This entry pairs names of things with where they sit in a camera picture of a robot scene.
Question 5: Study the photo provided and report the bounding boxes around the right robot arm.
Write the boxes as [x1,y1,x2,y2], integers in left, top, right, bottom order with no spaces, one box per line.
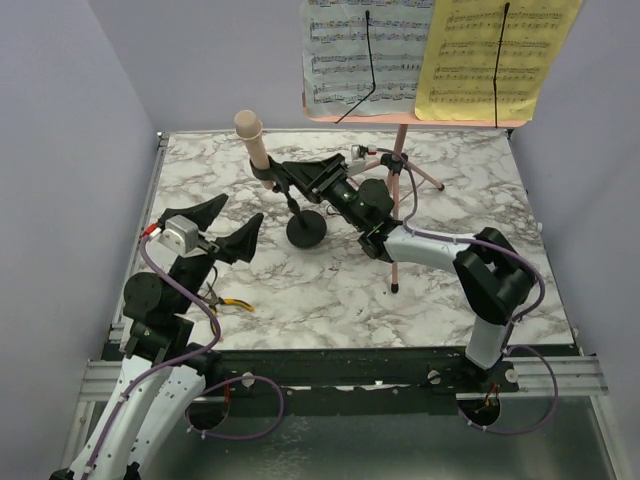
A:
[274,155,544,392]

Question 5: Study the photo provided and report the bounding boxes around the pink perforated music stand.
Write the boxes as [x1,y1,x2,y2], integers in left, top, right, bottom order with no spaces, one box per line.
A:
[299,0,584,295]

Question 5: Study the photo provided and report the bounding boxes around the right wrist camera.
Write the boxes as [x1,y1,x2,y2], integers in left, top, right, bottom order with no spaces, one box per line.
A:
[346,145,377,177]

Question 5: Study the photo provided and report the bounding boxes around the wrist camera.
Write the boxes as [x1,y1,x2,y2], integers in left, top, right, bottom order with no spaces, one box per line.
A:
[346,145,377,177]
[141,215,208,258]

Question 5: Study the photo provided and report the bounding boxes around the black microphone desk stand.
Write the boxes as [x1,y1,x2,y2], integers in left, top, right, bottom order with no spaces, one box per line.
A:
[250,156,327,249]

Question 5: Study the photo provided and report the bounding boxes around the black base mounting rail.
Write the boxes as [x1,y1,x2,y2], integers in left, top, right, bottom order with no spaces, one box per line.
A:
[194,347,518,417]

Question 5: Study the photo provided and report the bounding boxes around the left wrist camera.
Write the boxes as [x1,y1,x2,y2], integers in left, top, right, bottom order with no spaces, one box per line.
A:
[141,215,208,258]

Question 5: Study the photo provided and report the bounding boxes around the yellow sheet music paper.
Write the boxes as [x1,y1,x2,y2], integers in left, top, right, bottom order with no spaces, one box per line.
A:
[414,0,582,127]

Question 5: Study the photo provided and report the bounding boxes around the yellow handled pliers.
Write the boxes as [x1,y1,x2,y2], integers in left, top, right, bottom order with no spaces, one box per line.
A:
[201,282,255,314]

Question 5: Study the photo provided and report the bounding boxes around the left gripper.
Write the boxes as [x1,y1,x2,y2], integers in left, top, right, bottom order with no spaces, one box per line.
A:
[167,194,263,313]

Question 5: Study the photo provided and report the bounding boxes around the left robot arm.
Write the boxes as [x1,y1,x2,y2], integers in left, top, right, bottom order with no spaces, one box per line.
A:
[51,194,264,479]

